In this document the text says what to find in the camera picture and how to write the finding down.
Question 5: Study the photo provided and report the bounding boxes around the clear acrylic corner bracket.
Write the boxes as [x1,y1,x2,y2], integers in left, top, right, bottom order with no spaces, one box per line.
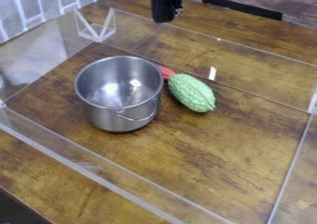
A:
[74,9,117,43]

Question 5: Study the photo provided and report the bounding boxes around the clear acrylic enclosure wall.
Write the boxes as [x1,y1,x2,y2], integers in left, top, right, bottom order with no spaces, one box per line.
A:
[0,8,317,224]

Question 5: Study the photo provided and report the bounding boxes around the green bitter gourd toy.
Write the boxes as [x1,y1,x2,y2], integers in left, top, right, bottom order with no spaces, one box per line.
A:
[169,74,216,113]

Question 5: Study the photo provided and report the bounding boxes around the pink spoon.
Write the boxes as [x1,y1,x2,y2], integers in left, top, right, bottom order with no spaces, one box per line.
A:
[158,66,176,81]

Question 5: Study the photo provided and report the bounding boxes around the stainless steel pot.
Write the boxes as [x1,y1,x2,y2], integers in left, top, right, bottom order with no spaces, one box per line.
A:
[76,56,164,132]

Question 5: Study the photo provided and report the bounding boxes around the black wall strip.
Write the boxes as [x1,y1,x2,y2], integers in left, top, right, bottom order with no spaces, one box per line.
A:
[203,0,283,21]

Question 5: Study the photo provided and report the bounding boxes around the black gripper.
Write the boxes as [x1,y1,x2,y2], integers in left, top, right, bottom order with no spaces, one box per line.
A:
[152,0,184,23]

